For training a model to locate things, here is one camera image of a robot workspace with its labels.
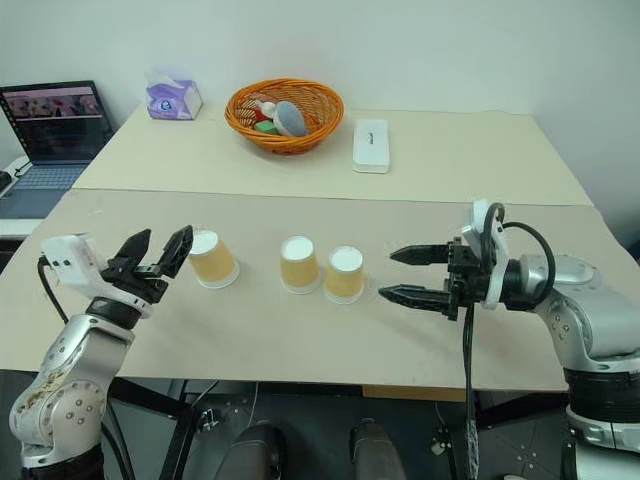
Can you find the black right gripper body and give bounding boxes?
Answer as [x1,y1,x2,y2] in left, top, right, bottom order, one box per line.
[442,237,489,322]

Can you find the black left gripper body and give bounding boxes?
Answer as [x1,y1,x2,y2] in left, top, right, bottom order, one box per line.
[101,255,170,304]

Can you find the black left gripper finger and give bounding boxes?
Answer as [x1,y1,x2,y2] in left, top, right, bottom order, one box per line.
[158,224,195,280]
[117,228,153,274]

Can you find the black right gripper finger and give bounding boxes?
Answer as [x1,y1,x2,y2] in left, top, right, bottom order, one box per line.
[388,243,453,267]
[378,283,451,314]

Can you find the yellow paper cup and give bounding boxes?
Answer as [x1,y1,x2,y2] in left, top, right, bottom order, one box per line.
[187,228,241,290]
[323,245,365,306]
[279,235,321,295]

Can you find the white rectangular case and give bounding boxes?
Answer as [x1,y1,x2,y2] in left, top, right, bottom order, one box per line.
[351,118,393,176]

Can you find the open laptop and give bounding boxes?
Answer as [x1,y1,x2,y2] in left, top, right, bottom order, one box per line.
[0,79,117,192]

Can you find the purple tissue box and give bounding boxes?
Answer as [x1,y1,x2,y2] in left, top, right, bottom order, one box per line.
[144,68,204,121]

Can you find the dark rounded robot knee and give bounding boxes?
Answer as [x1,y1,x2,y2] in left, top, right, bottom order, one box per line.
[348,418,409,480]
[230,423,291,480]

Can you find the white and red toy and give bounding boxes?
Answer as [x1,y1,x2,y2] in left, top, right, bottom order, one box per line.
[249,99,278,124]

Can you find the orange woven basket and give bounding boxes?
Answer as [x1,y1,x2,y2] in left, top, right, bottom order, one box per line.
[224,77,346,158]

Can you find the grey plush toy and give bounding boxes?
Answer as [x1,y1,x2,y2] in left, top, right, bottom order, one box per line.
[275,101,310,137]

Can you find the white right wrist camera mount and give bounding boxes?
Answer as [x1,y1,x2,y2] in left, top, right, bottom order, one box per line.
[460,199,512,309]

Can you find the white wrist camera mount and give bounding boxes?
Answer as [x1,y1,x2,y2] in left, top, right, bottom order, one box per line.
[39,232,109,289]
[460,199,512,309]

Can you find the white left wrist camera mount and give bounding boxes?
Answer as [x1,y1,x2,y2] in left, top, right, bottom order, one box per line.
[39,232,109,289]

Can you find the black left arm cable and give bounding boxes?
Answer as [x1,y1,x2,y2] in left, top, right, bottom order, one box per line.
[36,253,70,325]

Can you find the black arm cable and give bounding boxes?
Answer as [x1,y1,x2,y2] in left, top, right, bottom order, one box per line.
[36,253,70,325]
[462,202,557,480]

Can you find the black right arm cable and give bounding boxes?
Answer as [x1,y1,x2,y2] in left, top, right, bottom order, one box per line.
[462,202,557,480]

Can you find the black table frame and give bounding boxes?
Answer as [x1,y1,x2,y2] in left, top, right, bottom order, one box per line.
[107,378,221,480]

